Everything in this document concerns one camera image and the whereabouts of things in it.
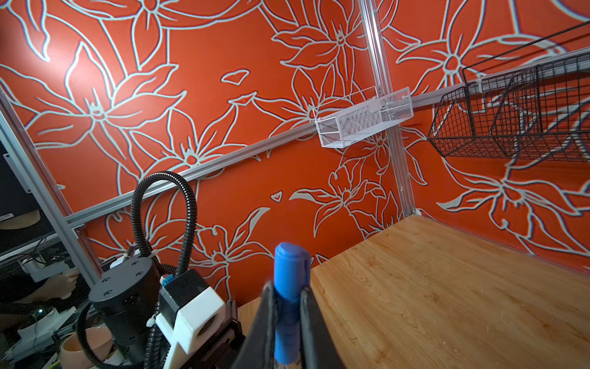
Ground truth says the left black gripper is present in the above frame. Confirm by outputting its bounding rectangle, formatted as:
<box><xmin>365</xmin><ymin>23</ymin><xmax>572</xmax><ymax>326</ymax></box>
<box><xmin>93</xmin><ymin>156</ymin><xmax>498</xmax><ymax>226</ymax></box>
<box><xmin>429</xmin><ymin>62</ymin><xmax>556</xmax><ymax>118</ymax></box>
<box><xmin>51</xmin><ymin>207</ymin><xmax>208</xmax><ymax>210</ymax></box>
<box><xmin>193</xmin><ymin>300</ymin><xmax>244</xmax><ymax>368</ymax></box>

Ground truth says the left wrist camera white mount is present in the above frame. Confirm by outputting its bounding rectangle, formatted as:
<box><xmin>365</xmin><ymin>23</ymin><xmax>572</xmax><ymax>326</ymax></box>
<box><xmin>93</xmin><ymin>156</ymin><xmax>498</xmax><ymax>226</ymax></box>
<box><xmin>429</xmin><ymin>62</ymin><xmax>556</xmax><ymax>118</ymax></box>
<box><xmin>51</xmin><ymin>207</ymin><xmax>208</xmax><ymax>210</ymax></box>
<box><xmin>155</xmin><ymin>269</ymin><xmax>226</xmax><ymax>368</ymax></box>

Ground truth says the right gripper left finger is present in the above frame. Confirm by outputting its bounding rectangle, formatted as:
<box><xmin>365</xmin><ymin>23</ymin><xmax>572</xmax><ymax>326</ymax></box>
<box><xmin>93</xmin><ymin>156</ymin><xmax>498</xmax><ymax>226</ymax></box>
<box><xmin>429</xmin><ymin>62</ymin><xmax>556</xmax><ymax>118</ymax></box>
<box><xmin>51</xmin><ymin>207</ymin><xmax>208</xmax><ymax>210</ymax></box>
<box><xmin>232</xmin><ymin>281</ymin><xmax>278</xmax><ymax>369</ymax></box>

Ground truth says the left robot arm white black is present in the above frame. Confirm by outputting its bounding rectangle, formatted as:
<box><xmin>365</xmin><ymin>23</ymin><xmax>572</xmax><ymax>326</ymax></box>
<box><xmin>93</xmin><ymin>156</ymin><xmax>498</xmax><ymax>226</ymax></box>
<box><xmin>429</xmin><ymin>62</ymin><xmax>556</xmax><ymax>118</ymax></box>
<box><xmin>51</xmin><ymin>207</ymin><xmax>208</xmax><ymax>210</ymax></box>
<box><xmin>75</xmin><ymin>172</ymin><xmax>244</xmax><ymax>368</ymax></box>

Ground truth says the white mesh basket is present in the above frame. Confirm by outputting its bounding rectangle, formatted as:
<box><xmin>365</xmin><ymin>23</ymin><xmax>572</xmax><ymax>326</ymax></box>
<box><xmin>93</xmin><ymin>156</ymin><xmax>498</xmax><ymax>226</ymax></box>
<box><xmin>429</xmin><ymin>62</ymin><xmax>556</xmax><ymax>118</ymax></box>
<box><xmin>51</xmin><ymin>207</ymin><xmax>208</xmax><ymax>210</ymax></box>
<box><xmin>315</xmin><ymin>87</ymin><xmax>414</xmax><ymax>149</ymax></box>

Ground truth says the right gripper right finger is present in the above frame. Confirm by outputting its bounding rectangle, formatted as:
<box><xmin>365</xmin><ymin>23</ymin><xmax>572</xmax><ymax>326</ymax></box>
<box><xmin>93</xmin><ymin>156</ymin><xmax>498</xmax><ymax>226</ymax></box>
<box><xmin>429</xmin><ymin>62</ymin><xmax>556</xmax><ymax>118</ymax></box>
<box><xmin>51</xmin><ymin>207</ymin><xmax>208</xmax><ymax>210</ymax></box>
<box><xmin>300</xmin><ymin>286</ymin><xmax>346</xmax><ymax>369</ymax></box>

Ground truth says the black wire basket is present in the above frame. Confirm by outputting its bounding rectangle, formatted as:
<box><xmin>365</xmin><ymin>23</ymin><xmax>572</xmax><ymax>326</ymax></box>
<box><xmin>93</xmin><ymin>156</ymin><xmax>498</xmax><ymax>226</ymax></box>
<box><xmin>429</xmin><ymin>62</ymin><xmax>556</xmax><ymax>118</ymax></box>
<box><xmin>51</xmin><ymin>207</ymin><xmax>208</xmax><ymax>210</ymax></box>
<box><xmin>427</xmin><ymin>22</ymin><xmax>589</xmax><ymax>162</ymax></box>

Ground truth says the pink mug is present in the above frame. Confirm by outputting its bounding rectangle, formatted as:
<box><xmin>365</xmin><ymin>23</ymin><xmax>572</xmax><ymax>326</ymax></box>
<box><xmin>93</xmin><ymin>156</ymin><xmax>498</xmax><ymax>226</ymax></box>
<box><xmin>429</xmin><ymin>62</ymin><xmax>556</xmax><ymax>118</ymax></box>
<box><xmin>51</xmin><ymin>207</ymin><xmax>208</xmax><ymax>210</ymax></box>
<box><xmin>58</xmin><ymin>324</ymin><xmax>125</xmax><ymax>369</ymax></box>

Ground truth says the blue pen cap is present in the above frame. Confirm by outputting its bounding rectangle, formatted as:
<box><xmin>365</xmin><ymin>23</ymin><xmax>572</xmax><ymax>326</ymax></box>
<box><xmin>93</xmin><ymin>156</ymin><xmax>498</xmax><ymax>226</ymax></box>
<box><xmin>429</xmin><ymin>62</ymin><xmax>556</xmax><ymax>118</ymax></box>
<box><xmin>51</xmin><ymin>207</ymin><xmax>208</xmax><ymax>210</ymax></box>
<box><xmin>273</xmin><ymin>242</ymin><xmax>311</xmax><ymax>365</ymax></box>

